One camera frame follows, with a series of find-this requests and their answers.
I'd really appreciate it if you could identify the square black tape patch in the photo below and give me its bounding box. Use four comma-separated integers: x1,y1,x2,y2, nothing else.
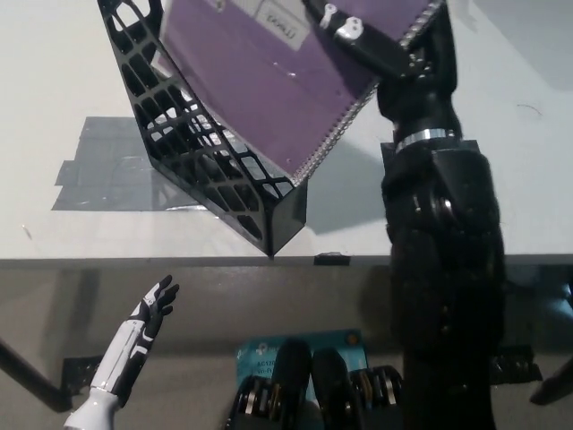
380,139,480,157

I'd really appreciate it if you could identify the large dark tape patch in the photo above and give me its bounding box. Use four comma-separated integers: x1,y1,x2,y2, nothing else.
51,115,323,234

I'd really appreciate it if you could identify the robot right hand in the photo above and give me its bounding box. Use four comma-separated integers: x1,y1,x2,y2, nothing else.
304,0,463,139

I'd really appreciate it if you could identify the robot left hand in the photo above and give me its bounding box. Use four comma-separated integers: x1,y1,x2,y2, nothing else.
89,274,181,409

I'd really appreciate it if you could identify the black lattice magazine stand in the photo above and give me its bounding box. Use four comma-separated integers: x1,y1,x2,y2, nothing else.
97,0,310,261

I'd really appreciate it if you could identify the purple spiral notebook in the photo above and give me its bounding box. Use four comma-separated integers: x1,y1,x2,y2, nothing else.
159,0,445,190

